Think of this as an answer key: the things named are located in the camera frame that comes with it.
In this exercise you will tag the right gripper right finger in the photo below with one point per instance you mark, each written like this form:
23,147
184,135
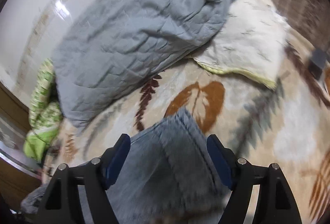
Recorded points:
276,202

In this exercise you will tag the grey blue denim pants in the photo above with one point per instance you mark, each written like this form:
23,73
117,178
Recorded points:
167,177

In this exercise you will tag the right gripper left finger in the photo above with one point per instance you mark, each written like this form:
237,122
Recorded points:
61,203

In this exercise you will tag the beige leaf pattern bedspread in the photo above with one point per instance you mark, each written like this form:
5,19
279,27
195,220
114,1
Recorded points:
288,125

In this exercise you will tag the white fuzzy blanket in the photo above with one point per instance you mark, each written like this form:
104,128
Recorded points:
251,43

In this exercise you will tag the green patterned quilt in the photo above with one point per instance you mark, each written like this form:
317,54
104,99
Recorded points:
44,115

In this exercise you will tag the grey quilted pillow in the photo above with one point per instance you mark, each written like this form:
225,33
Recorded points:
115,45

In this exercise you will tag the black power adapter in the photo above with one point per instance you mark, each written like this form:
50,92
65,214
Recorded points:
317,63

